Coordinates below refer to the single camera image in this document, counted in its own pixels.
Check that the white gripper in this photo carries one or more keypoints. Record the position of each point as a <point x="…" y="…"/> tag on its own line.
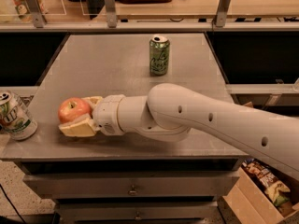
<point x="106" y="115"/>

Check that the red yellow apple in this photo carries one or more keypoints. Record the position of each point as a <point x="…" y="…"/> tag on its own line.
<point x="73" y="108"/>

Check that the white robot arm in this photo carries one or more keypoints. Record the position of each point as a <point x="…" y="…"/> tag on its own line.
<point x="168" y="112"/>

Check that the white green soda can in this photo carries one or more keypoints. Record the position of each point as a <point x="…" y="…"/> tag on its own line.
<point x="15" y="117"/>

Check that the upper grey drawer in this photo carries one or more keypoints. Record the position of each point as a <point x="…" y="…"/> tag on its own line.
<point x="131" y="184"/>

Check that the grey drawer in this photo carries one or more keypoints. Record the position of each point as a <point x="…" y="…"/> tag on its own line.
<point x="131" y="184"/>
<point x="135" y="211"/>

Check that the lower grey drawer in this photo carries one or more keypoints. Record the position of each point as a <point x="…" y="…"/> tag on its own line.
<point x="135" y="211"/>

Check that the colourful snack package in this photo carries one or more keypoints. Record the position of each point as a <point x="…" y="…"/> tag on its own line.
<point x="17" y="10"/>

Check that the cardboard box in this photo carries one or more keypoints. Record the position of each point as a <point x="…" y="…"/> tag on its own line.
<point x="262" y="195"/>

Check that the snack bag in box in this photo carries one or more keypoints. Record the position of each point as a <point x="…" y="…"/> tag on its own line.
<point x="274" y="189"/>

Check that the middle metal bracket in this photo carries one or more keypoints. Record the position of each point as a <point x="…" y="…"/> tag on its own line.
<point x="111" y="13"/>

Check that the metal bracket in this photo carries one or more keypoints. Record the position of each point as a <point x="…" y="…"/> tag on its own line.
<point x="36" y="13"/>
<point x="111" y="13"/>
<point x="221" y="14"/>

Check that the left metal bracket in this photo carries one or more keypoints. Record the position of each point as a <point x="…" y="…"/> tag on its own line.
<point x="36" y="13"/>

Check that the right metal bracket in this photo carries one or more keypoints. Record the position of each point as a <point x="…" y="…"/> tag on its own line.
<point x="221" y="14"/>

